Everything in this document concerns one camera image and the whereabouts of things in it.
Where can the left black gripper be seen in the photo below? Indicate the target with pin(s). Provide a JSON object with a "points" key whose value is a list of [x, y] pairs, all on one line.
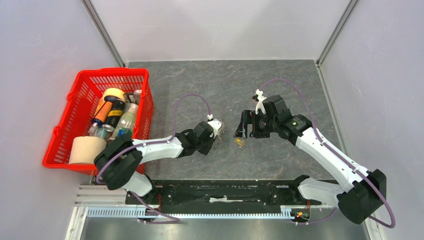
{"points": [[206, 150]]}

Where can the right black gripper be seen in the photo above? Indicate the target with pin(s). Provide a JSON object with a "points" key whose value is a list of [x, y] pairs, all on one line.
{"points": [[242, 131]]}

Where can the yellow tagged keys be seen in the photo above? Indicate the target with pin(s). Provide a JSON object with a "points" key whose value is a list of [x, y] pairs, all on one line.
{"points": [[240, 142]]}

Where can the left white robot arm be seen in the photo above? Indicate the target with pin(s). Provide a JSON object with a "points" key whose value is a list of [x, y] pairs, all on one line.
{"points": [[117, 164]]}

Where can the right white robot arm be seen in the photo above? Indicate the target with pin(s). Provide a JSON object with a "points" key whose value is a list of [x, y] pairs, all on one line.
{"points": [[357, 193]]}

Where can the clear plastic bottle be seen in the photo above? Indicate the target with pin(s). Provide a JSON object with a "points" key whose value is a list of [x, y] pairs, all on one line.
{"points": [[127, 121]]}

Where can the blue snack packet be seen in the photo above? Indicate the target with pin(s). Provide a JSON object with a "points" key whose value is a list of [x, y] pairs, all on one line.
{"points": [[123, 133]]}

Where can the black and yellow can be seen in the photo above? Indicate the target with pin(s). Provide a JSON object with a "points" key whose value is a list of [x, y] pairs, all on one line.
{"points": [[114, 115]]}

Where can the silver drink can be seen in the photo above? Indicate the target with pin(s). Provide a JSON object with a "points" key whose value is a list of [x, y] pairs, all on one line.
{"points": [[104, 132]]}

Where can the yellow tape roll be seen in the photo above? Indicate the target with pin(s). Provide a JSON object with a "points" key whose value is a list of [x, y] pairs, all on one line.
{"points": [[113, 92]]}

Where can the orange and blue bottle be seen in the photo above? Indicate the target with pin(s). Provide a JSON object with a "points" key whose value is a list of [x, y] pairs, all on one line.
{"points": [[101, 112]]}

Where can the beige paper roll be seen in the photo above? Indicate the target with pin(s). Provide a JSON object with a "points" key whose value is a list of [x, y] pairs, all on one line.
{"points": [[85, 149]]}

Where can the red plastic basket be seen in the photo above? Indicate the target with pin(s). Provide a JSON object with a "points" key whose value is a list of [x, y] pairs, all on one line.
{"points": [[82, 100]]}

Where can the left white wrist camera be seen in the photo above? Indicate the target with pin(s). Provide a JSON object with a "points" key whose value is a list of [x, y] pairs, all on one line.
{"points": [[216, 124]]}

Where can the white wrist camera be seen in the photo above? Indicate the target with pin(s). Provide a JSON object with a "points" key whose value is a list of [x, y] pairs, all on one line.
{"points": [[216, 124], [259, 99]]}

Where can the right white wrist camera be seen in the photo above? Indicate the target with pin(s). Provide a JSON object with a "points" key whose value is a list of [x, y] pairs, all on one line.
{"points": [[259, 99]]}

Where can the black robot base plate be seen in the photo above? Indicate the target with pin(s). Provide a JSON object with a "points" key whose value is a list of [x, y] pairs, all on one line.
{"points": [[232, 196]]}

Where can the right aluminium corner post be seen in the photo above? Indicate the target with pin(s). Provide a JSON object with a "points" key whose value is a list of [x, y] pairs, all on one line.
{"points": [[349, 9]]}

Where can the aluminium corner post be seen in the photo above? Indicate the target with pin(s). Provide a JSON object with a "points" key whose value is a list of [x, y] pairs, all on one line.
{"points": [[349, 9], [101, 28]]}

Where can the left aluminium corner post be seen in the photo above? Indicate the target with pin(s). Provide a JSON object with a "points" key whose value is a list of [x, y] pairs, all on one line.
{"points": [[101, 28]]}

